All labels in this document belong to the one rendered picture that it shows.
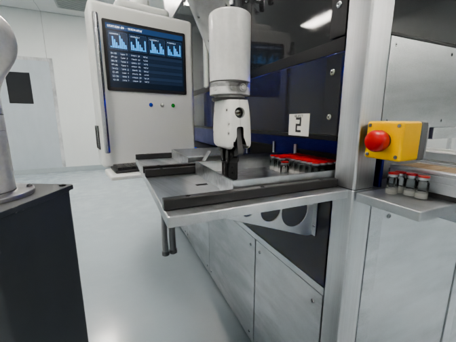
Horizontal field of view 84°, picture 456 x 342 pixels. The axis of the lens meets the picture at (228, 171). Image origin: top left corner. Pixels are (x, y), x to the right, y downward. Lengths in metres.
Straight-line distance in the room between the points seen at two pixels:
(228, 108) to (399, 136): 0.31
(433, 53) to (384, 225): 0.42
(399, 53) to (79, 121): 5.70
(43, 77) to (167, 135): 4.81
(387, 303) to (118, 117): 1.27
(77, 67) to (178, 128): 4.73
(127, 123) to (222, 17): 0.94
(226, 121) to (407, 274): 0.67
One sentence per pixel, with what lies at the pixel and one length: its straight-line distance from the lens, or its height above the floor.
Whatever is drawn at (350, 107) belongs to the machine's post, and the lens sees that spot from 0.62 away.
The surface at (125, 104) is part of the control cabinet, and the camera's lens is 1.37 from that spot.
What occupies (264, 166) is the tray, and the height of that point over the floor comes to 0.88.
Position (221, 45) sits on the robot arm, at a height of 1.17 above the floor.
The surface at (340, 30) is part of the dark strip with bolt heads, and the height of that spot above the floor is 1.22.
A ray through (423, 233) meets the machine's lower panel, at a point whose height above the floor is 0.72.
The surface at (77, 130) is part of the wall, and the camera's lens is 5.98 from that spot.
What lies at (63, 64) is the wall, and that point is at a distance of 6.08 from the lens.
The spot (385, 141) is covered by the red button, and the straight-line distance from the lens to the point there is 0.53.
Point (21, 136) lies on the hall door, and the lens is 6.15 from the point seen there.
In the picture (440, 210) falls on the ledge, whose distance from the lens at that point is 0.60.
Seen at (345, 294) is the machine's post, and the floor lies 0.62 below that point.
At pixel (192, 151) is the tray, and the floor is 0.90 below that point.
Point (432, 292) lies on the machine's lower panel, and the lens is 1.08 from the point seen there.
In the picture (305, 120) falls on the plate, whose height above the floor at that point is 1.03.
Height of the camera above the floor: 1.03
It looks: 11 degrees down
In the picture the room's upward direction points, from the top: straight up
